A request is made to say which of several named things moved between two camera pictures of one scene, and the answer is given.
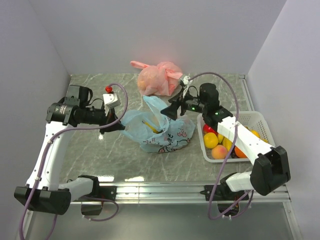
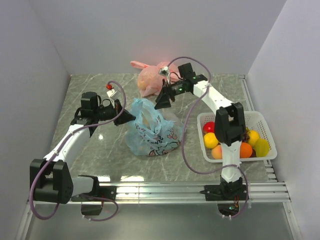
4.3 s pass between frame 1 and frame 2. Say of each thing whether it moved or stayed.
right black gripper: moved
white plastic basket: stayed
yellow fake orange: stayed
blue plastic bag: moved
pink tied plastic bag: stayed
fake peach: stayed
